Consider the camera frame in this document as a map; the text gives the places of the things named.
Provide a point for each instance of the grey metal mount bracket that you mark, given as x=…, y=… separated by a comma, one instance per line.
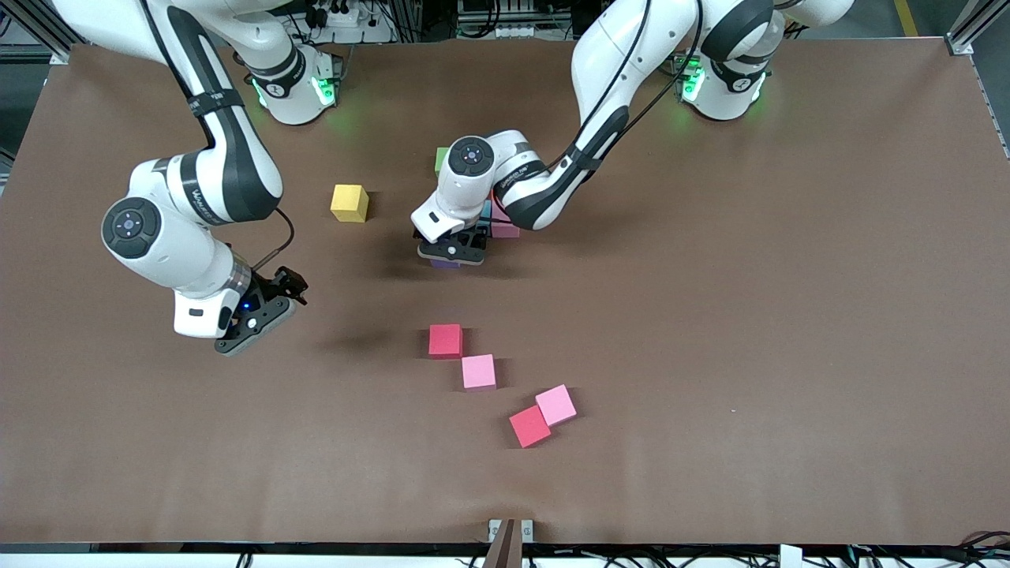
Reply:
x=528, y=530

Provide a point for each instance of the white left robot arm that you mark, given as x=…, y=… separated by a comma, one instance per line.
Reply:
x=615, y=63

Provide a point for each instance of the small white tag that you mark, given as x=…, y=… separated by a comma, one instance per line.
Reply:
x=791, y=557

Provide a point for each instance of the pink foam block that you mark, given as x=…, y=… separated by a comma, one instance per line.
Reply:
x=555, y=405
x=506, y=229
x=478, y=371

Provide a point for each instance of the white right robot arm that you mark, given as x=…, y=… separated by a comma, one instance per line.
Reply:
x=158, y=252

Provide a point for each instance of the red foam block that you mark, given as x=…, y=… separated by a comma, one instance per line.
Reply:
x=445, y=340
x=529, y=426

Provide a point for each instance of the yellow foam block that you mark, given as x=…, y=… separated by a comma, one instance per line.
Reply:
x=349, y=203

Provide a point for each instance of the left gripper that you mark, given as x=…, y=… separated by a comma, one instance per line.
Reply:
x=474, y=237

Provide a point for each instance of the brown camera mast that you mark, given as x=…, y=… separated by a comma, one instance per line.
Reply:
x=505, y=554

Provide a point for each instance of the green foam block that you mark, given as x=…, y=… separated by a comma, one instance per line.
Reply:
x=439, y=158

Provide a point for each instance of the aluminium frame post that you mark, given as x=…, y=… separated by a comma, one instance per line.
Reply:
x=35, y=31
x=974, y=28

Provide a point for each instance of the purple foam block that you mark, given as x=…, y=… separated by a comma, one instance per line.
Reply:
x=446, y=264

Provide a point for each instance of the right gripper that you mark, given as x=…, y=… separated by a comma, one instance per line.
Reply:
x=277, y=285

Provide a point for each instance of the white power strip with plugs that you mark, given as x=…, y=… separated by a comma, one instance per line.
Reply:
x=359, y=33

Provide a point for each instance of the blue foam block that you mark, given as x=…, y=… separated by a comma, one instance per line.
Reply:
x=487, y=213

